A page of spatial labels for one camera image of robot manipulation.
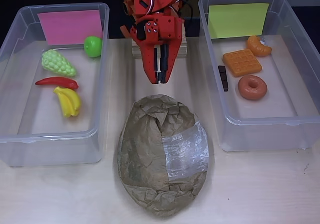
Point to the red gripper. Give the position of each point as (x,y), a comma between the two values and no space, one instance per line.
(155,42)

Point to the brown toy chocolate bar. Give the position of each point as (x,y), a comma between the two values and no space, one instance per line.
(223,78)

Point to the green toy apple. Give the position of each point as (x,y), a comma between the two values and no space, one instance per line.
(93,47)

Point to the orange toy waffle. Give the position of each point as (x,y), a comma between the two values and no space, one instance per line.
(242,63)

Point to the brown toy donut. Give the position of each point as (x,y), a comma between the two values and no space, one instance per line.
(243,90)

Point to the orange toy croissant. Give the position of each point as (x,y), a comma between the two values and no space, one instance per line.
(257,49)

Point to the yellow toy banana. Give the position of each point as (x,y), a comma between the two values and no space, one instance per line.
(70,101)

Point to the light green toy grapes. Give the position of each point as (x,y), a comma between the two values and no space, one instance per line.
(57,63)

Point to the red toy chili pepper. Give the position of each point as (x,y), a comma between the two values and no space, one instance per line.
(60,81)

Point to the yellow-green paper label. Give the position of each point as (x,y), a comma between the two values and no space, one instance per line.
(237,22)

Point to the pink paper label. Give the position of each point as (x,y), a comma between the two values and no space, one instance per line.
(70,27)

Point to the clear plastic bin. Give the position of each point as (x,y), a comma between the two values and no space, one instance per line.
(50,139)
(275,109)

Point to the orange printed part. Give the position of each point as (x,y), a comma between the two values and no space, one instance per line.
(127,3)

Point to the clear plastic film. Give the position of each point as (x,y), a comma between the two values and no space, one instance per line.
(185,154)

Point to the brown paper bag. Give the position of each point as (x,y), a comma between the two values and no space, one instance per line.
(142,159)

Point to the wooden base plate stack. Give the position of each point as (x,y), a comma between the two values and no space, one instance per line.
(183,49)

